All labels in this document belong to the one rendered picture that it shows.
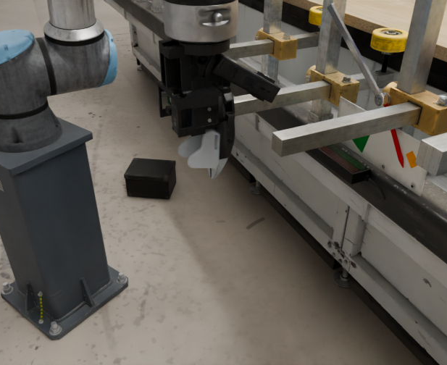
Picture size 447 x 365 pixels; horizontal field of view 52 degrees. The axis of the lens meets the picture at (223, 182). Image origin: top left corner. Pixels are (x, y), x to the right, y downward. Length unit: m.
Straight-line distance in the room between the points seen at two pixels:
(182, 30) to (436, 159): 0.31
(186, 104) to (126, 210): 1.48
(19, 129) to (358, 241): 1.05
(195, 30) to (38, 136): 0.81
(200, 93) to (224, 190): 1.54
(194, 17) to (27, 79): 0.76
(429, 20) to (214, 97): 0.42
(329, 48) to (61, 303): 1.09
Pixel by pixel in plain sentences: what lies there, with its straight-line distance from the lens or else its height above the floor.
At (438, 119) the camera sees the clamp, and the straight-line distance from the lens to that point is 0.86.
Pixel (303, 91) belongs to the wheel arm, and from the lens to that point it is 1.02.
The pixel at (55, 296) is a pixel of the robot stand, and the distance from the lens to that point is 1.54.
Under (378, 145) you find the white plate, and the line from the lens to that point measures 0.97.
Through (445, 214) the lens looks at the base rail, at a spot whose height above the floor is 0.70.
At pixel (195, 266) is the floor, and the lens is 1.73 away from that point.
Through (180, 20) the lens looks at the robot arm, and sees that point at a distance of 0.56.
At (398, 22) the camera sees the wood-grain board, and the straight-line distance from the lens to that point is 1.27.
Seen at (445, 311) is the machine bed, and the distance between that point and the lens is 1.39.
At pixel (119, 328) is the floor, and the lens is 1.57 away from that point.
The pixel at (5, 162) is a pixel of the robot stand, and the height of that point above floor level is 0.60.
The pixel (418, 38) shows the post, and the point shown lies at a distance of 0.88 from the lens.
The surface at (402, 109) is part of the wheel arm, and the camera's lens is 0.86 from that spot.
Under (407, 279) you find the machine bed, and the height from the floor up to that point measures 0.23.
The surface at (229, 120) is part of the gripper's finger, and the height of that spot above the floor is 0.93.
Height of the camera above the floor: 1.19
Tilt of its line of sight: 33 degrees down
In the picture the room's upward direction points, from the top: straight up
